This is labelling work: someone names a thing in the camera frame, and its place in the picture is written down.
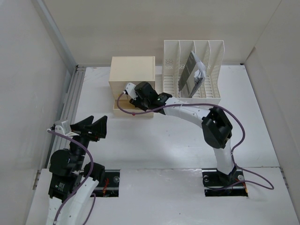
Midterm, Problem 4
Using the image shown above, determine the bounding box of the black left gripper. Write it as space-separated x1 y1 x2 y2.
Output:
67 114 107 169

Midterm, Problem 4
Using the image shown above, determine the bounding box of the cream drawer cabinet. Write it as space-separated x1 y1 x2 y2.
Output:
109 56 156 118

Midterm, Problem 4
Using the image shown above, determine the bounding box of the grey setup guide booklet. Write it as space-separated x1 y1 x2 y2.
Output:
178 51 206 98

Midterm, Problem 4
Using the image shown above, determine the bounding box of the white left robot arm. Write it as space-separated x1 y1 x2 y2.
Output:
46 116 108 225

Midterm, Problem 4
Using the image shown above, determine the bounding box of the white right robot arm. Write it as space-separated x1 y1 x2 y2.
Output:
125 82 236 185

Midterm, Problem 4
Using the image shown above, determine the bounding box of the white file organizer rack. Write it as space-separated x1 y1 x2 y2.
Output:
159 40 225 105

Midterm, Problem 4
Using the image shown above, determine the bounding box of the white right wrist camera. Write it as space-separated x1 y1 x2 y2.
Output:
124 82 137 100

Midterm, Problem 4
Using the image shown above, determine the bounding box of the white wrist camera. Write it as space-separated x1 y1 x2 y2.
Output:
48 120 72 136
124 82 137 100

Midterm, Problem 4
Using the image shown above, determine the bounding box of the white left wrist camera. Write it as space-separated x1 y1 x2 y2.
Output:
48 120 72 136

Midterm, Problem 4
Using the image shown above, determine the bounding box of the aluminium frame rail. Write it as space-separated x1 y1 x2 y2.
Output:
32 0 85 190

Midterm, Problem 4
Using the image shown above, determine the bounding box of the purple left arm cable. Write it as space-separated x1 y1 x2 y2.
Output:
48 128 96 225

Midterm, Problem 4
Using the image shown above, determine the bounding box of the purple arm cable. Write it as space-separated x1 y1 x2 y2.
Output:
117 91 275 190
48 128 96 225

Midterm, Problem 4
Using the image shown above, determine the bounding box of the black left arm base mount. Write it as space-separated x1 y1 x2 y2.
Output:
93 170 120 197

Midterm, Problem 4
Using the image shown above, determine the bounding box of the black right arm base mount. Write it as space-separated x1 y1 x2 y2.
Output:
202 168 248 197

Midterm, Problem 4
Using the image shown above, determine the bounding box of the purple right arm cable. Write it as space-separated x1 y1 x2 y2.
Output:
117 91 275 190

